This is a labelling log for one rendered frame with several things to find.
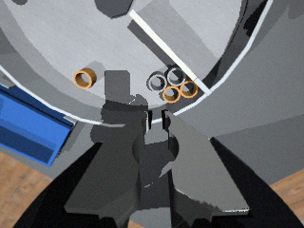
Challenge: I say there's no blue crate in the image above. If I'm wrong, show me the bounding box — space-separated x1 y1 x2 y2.
0 78 79 167

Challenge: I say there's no grey metal ring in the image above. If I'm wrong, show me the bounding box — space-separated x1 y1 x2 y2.
166 65 186 86
149 71 167 92

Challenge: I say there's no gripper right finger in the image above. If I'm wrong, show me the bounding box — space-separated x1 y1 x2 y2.
161 109 304 228

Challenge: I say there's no bronze bushing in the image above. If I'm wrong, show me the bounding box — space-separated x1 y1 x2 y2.
179 77 199 98
73 67 97 88
162 83 181 103

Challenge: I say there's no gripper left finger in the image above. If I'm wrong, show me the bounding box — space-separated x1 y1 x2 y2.
12 109 152 228

